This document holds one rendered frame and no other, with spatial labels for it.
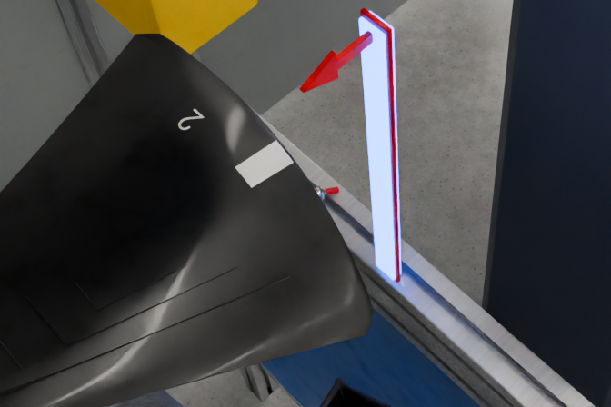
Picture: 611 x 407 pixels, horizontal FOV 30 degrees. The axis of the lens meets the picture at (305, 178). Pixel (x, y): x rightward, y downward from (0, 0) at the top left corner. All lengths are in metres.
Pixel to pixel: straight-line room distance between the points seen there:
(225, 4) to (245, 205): 0.33
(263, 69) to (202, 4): 1.06
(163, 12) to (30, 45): 0.70
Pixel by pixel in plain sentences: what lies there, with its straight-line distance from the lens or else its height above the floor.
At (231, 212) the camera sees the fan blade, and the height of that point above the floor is 1.17.
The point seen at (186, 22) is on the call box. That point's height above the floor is 1.02.
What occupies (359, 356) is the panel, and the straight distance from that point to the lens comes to 1.27.
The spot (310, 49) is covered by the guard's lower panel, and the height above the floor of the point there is 0.12.
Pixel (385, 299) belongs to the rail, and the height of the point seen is 0.83.
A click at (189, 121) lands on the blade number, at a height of 1.18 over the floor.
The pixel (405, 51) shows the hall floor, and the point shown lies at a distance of 2.21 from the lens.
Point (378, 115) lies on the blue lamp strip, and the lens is 0.77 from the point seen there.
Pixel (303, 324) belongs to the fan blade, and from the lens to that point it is 0.65.
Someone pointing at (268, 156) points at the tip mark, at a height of 1.16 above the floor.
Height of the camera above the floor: 1.73
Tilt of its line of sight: 57 degrees down
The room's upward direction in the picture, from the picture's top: 9 degrees counter-clockwise
